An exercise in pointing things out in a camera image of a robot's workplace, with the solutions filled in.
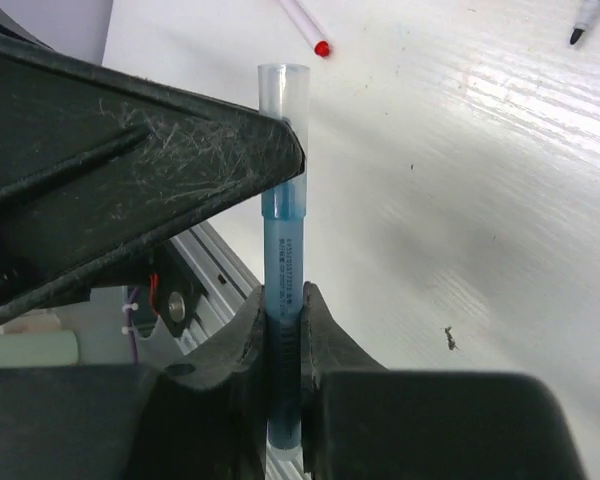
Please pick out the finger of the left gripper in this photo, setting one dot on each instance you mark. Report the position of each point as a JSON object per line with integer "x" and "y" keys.
{"x": 97, "y": 167}

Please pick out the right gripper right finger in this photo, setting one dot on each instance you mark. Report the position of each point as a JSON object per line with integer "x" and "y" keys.
{"x": 361, "y": 420}

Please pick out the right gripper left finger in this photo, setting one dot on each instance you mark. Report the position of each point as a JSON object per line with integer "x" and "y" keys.
{"x": 99, "y": 422}

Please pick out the light blue highlighter pen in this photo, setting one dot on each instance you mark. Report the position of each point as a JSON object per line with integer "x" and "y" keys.
{"x": 283, "y": 299}

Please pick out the light blue highlighter cap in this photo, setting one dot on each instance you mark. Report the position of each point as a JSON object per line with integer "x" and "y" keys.
{"x": 284, "y": 95}

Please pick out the red ballpoint pen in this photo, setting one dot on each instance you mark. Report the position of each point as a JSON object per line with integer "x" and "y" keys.
{"x": 307, "y": 27}

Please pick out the black marker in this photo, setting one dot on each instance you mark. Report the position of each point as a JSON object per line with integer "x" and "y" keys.
{"x": 587, "y": 15}

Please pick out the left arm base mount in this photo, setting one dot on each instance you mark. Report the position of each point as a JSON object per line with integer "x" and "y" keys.
{"x": 160, "y": 289}

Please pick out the aluminium rail frame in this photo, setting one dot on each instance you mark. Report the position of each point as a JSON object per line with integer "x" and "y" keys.
{"x": 215, "y": 295}

